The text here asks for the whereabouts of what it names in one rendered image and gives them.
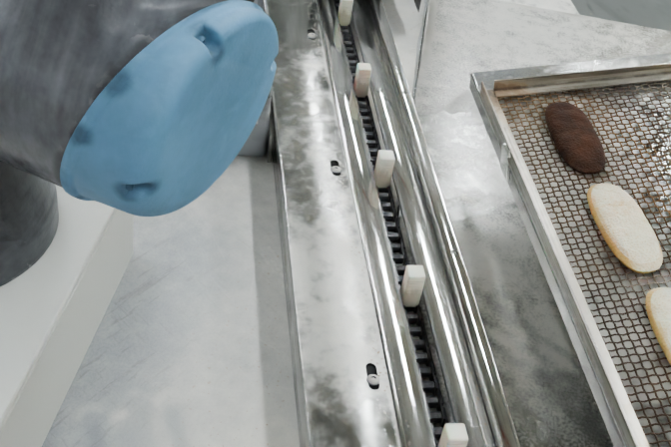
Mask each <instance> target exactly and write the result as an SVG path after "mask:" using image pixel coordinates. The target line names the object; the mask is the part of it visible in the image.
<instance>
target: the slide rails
mask: <svg viewBox="0 0 671 447"><path fill-rule="evenodd" d="M318 1H319V6H320V11H321V16H322V21H323V26H324V31H325V36H326V41H327V46H328V51H329V56H330V61H331V66H332V71H333V76H334V81H335V90H336V95H337V100H338V105H339V110H340V115H341V120H342V125H343V130H344V135H345V140H346V145H347V150H348V155H349V160H350V165H351V170H352V175H353V180H354V185H355V190H356V195H357V200H358V205H359V210H360V215H361V220H362V225H363V230H364V235H365V240H366V245H367V250H368V255H369V260H370V265H371V270H372V275H373V280H374V285H375V290H376V295H377V300H378V305H379V310H380V315H381V320H382V325H383V330H384V335H385V340H386V345H387V350H388V355H389V360H390V365H391V370H392V375H393V380H394V385H395V390H396V395H397V400H398V405H399V410H400V415H401V420H402V425H403V430H404V435H405V440H406V445H407V447H435V443H434V439H433V434H432V430H431V426H430V421H429V417H428V413H427V408H426V404H425V399H424V395H423V391H422V386H421V382H420V377H419V373H418V369H417V364H416V360H415V355H414V351H413V347H412V342H411V338H410V334H409V329H408V325H407V320H406V316H405V312H404V307H403V303H402V298H401V294H400V290H399V285H398V281H397V276H396V272H395V268H394V263H393V259H392V255H391V250H390V246H389V241H388V237H387V233H386V228H385V224H384V219H383V215H382V211H381V206H380V202H379V198H378V193H377V189H376V184H375V180H374V176H373V171H372V167H371V162H370V158H369V154H368V149H367V145H366V140H365V136H364V132H363V127H362V123H361V119H360V114H359V110H358V105H357V101H356V97H355V92H354V88H353V83H352V79H351V75H350V70H349V66H348V61H347V57H346V53H345V48H344V44H343V40H342V35H341V31H340V26H339V22H338V18H337V13H336V5H335V1H334V0H318ZM351 17H352V21H353V24H354V28H355V32H356V36H357V40H358V44H359V48H360V52H361V56H362V60H363V62H364V63H369V64H370V66H371V75H370V81H369V87H370V91H371V95H372V99H373V103H374V107H375V111H376V115H377V119H378V123H379V127H380V131H381V135H382V139H383V143H384V147H385V150H386V151H393V154H394V158H395V161H394V166H393V170H392V179H393V183H394V186H395V190H396V194H397V198H398V202H399V206H400V210H401V214H402V218H403V222H404V226H405V230H406V234H407V238H408V242H409V246H410V250H411V254H412V258H413V262H414V265H422V266H423V268H424V272H425V276H426V278H425V282H424V286H423V289H422V293H421V294H422V297H423V301H424V305H425V309H426V313H427V317H428V321H429V325H430V329H431V333H432V337H433V341H434V345H435V349H436V353H437V357H438V361H439V365H440V369H441V373H442V377H443V381H444V385H445V389H446V393H447V397H448V401H449V405H450V408H451V412H452V416H453V420H454V423H463V424H464V425H465V428H466V432H467V436H468V442H467V445H466V447H495V445H494V442H493V438H492V435H491V431H490V428H489V424H488V421H487V417H486V414H485V410H484V407H483V403H482V400H481V396H480V393H479V389H478V386H477V382H476V379H475V375H474V372H473V368H472V365H471V361H470V358H469V354H468V351H467V347H466V344H465V340H464V337H463V333H462V330H461V326H460V323H459V319H458V316H457V312H456V309H455V305H454V302H453V299H452V295H451V292H450V288H449V285H448V281H447V278H446V274H445V271H444V267H443V264H442V260H441V257H440V253H439V250H438V246H437V243H436V239H435V236H434V232H433V229H432V225H431V222H430V218H429V215H428V211H427V208H426V204H425V201H424V197H423V194H422V190H421V187H420V183H419V180H418V176H417V173H416V169H415V166H414V162H413V159H412V155H411V152H410V148H409V145H408V141H407V138H406V134H405V131H404V127H403V124H402V120H401V117H400V113H399V110H398V106H397V103H396V99H395V96H394V92H393V89H392V85H391V82H390V78H389V75H388V71H387V68H386V64H385V61H384V58H383V54H382V52H381V48H380V45H379V41H378V38H377V34H376V31H375V27H374V24H373V20H372V17H371V13H370V10H369V6H368V3H367V0H353V5H352V11H351Z"/></svg>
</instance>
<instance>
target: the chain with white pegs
mask: <svg viewBox="0 0 671 447"><path fill-rule="evenodd" d="M334 1H335V9H336V13H337V18H338V22H339V26H340V31H341V35H342V40H343V44H344V48H345V53H346V57H347V61H348V66H349V70H350V75H351V79H352V83H353V88H354V92H355V97H356V101H357V105H358V110H359V114H360V119H361V123H362V127H363V132H364V136H365V140H366V145H367V149H368V154H369V158H370V162H371V167H372V171H373V176H374V180H375V184H376V189H377V193H378V198H379V202H380V206H381V211H382V215H383V219H384V224H385V228H386V233H387V237H388V241H389V246H390V250H391V255H392V259H393V263H394V268H395V272H396V276H397V281H398V285H399V290H400V294H401V298H402V303H403V307H404V312H405V316H406V320H407V325H408V329H409V334H410V338H411V342H412V347H413V351H414V355H415V360H416V364H417V369H418V373H419V377H420V382H421V386H422V391H423V395H424V399H425V404H426V408H427V413H428V417H429V421H430V426H431V430H432V434H433V439H434V443H435V447H466V445H467V442H468V436H467V432H466V428H465V425H464V424H463V423H448V420H447V415H446V411H445V407H442V406H443V399H442V395H441V391H440V387H439V383H438V379H437V377H435V375H436V371H435V367H434V363H433V359H432V355H431V351H430V348H429V342H428V338H427V334H426V330H425V326H424V322H422V320H423V318H422V314H421V310H420V306H419V301H420V297H421V293H422V289H423V286H424V282H425V278H426V276H425V272H424V268H423V266H422V265H409V261H408V257H407V253H406V250H405V245H404V241H403V237H402V233H401V229H400V225H399V221H398V217H397V213H396V209H395V204H394V200H393V196H392V192H391V189H390V180H391V175H392V170H393V166H394V161H395V158H394V154H393V151H385V150H382V149H381V148H380V144H379V140H378V136H377V131H376V127H375V123H374V120H373V115H372V111H371V107H370V105H369V99H368V95H367V92H368V87H369V81H370V75H371V66H370V64H369V63H360V62H359V58H358V54H357V50H356V46H355V42H354V38H353V34H352V30H351V26H350V17H351V11H352V5H353V0H334ZM386 202H387V203H386ZM389 231H394V232H389ZM391 241H394V242H391ZM394 252H399V253H394ZM396 263H402V265H399V264H396ZM399 275H403V276H399ZM407 311H413V313H406V312H407ZM410 323H416V325H409V324H410ZM413 336H419V339H412V337H413ZM416 350H422V352H415V351H416ZM418 364H426V366H419V365H418ZM422 378H429V381H422ZM425 393H432V394H433V396H426V395H425ZM429 408H436V411H429ZM432 423H440V427H433V426H432ZM436 440H439V443H438V444H437V443H436Z"/></svg>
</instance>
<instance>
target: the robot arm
mask: <svg viewBox="0 0 671 447"><path fill-rule="evenodd" d="M254 1H255V0H0V286H2V285H4V284H6V283H8V282H10V281H11V280H13V279H15V278H16V277H18V276H19V275H21V274H22V273H24V272H25V271H26V270H28V269H29V268H30V267H31V266H32V265H33V264H35V263H36V262H37V261H38V260H39V259H40V257H41V256H42V255H43V254H44V253H45V251H46V250H47V249H48V247H49V246H50V244H51V242H52V240H53V238H54V236H55V234H56V231H57V227H58V221H59V212H58V200H57V190H56V185H57V186H59V187H62V188H63V189H64V191H65V192H66V193H67V194H69V195H70V196H72V197H74V198H76V199H79V200H82V201H96V202H99V203H101V204H104V205H107V206H109V207H112V208H115V209H117V210H120V211H123V212H125V213H128V214H131V215H134V216H139V217H157V216H162V215H166V214H169V213H172V212H175V211H177V210H179V209H181V208H183V207H185V206H186V205H188V204H189V203H191V202H192V201H194V200H195V199H197V198H198V197H199V196H200V195H202V194H203V193H204V192H205V191H206V190H207V189H208V188H209V187H210V186H211V185H212V184H213V183H214V182H215V181H216V180H217V179H218V178H219V177H220V176H221V175H222V174H223V172H224V171H225V170H226V169H227V168H228V166H229V165H230V164H231V163H232V161H233V160H234V159H235V157H236V156H237V154H238V153H239V152H240V150H241V148H242V147H243V145H244V144H245V142H246V141H247V139H248V137H249V135H250V134H251V132H252V130H253V128H254V127H255V125H256V123H257V121H258V119H259V117H260V115H261V112H262V110H263V108H264V106H265V103H266V101H267V98H268V95H269V93H270V90H271V87H272V84H273V80H274V77H275V73H276V68H277V65H276V62H275V61H274V60H275V58H276V57H277V55H278V53H279V39H278V33H277V29H276V26H275V24H274V22H273V21H272V19H271V18H270V17H269V16H268V15H267V14H266V13H265V12H264V11H263V9H262V8H261V7H260V6H259V5H258V4H256V3H254Z"/></svg>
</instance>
